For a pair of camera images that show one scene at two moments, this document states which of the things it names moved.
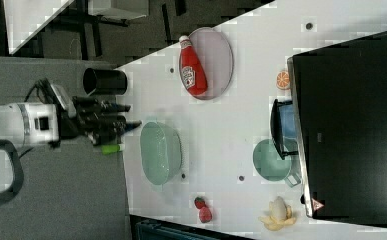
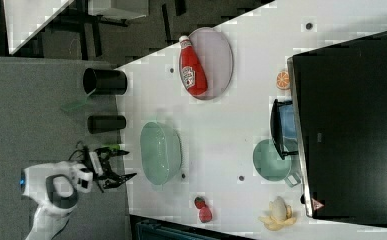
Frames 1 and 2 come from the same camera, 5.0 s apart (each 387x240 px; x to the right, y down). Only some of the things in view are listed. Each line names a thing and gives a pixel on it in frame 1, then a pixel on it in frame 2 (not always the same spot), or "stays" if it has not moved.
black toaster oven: (348, 111) stays
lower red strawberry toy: (205, 214) stays
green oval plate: (161, 152) stays
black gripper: (98, 120) -> (104, 166)
